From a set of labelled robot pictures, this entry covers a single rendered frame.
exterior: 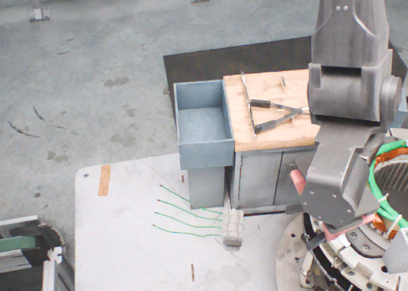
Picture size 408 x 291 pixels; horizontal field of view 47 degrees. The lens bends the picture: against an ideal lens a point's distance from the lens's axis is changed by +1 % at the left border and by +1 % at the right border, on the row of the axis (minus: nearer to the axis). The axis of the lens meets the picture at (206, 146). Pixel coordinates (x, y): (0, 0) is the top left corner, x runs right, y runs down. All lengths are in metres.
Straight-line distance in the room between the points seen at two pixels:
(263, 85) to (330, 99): 0.52
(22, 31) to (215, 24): 1.16
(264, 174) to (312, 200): 0.51
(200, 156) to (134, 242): 0.30
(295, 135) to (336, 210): 0.43
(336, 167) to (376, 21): 0.14
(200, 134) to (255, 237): 0.28
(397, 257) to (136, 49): 2.26
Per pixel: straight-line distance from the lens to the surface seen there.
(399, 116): 1.06
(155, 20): 2.97
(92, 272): 1.09
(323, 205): 0.49
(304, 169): 0.62
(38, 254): 1.21
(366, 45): 0.46
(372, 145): 0.52
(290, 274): 1.05
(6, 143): 2.46
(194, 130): 1.01
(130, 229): 1.12
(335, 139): 0.50
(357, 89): 0.47
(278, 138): 0.90
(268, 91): 0.98
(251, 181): 1.01
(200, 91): 1.01
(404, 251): 0.70
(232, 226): 1.06
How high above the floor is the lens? 1.75
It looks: 52 degrees down
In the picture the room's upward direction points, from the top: 1 degrees counter-clockwise
